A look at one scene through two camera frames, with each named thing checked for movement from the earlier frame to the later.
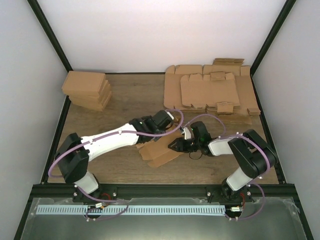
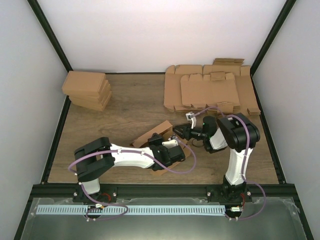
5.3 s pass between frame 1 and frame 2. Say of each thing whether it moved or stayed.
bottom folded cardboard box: stayed
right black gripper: moved
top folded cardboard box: stayed
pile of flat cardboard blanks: stayed
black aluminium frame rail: stayed
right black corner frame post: stayed
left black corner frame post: stayed
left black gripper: moved
